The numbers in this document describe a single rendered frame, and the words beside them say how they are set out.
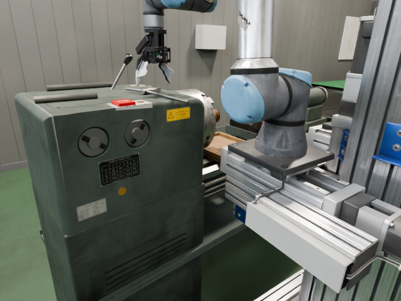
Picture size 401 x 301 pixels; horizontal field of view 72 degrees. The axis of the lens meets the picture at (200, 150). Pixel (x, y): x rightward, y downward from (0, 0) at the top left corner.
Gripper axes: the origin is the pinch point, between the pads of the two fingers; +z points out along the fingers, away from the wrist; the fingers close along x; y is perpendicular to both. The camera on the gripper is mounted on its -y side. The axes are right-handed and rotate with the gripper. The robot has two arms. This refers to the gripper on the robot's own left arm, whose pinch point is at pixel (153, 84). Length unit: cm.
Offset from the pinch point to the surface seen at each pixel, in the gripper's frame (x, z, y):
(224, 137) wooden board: 67, 41, -24
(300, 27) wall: 466, -50, -222
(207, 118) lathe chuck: 27.0, 17.1, 3.1
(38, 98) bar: -39.5, 2.5, -5.9
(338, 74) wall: 627, 45, -205
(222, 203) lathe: 50, 76, -5
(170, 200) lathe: -2.3, 45.1, 14.0
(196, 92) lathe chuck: 27.8, 6.6, -6.9
